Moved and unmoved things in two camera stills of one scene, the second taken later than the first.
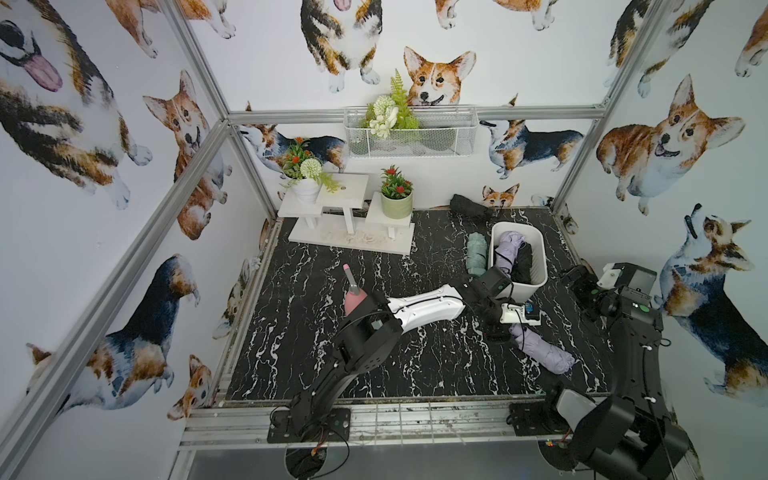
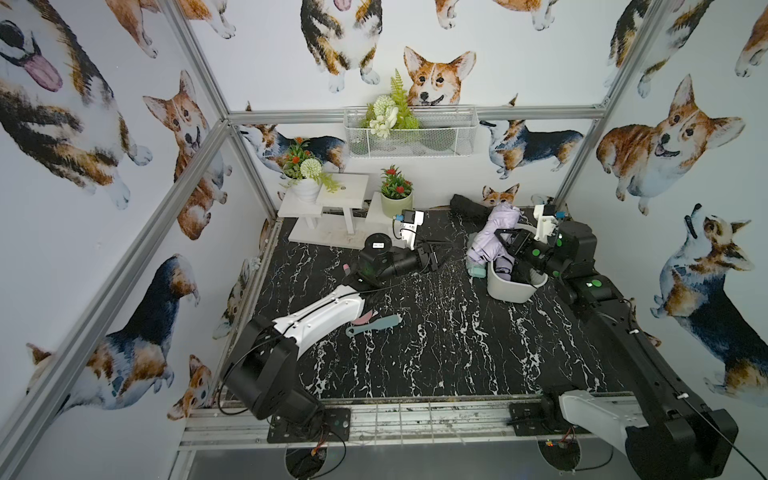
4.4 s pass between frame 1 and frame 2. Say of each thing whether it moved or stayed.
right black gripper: moved
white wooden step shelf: stayed
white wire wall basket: stayed
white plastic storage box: stayed
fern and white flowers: stayed
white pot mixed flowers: stayed
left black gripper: moved
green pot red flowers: stayed
